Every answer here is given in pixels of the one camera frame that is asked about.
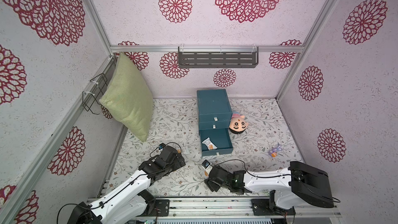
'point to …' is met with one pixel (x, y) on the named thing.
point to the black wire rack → (100, 80)
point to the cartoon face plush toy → (238, 124)
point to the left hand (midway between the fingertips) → (178, 163)
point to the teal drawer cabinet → (215, 118)
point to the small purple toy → (273, 151)
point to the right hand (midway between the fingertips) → (206, 176)
